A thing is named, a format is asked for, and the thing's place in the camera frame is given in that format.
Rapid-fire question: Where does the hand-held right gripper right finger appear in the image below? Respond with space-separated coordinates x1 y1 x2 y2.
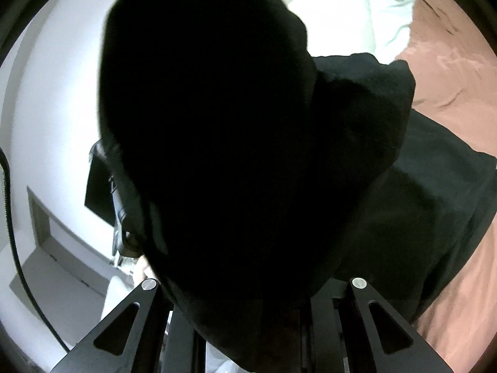
310 277 432 373

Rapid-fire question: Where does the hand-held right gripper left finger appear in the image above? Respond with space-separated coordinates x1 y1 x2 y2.
50 278 207 373

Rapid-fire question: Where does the black garment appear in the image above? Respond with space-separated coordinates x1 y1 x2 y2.
97 0 497 373

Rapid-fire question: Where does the orange-brown bed sheet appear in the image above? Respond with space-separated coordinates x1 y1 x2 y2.
388 0 497 373

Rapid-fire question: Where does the white bedding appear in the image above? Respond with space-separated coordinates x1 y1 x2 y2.
285 0 415 63

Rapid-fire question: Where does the thick black cable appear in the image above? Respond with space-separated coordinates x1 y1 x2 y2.
0 147 80 358

